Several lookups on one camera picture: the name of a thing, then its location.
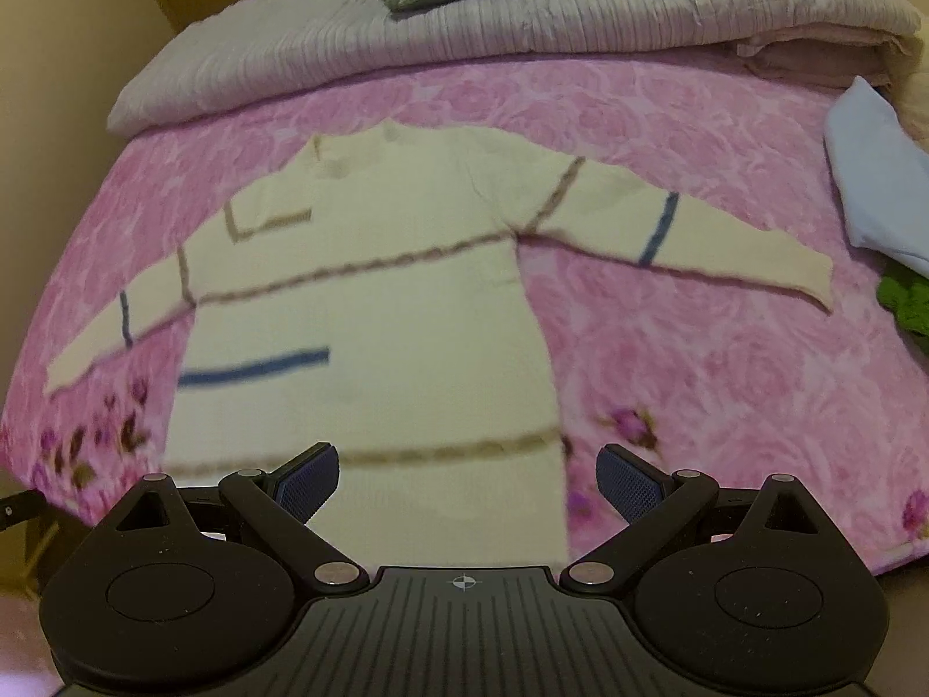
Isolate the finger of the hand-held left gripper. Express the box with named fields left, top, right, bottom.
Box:
left=0, top=489, right=46, bottom=533

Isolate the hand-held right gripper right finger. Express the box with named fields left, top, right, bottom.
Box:
left=561, top=443, right=833, bottom=589

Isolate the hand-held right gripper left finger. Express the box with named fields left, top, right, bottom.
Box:
left=114, top=441, right=365, bottom=589

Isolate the cream striped sweater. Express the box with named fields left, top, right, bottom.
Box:
left=44, top=120, right=836, bottom=569

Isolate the pink floral blanket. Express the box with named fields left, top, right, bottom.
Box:
left=0, top=51, right=929, bottom=582

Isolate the green knit sweater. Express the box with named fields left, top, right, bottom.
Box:
left=874, top=261, right=929, bottom=340

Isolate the light blue garment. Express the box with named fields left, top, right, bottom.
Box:
left=823, top=76, right=929, bottom=278

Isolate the grey striped duvet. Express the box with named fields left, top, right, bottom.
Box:
left=107, top=0, right=924, bottom=138

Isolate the dusty pink folded blanket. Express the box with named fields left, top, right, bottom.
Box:
left=733, top=23, right=912, bottom=89

